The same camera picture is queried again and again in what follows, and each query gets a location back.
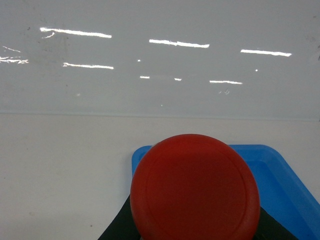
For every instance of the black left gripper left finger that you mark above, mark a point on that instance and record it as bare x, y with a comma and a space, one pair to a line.
123, 226

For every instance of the blue plastic tray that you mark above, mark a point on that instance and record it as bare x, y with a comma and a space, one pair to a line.
281, 193

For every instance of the red mushroom push button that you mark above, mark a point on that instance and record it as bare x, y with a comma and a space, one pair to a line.
194, 187

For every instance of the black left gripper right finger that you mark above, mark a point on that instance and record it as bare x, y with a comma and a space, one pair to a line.
268, 228

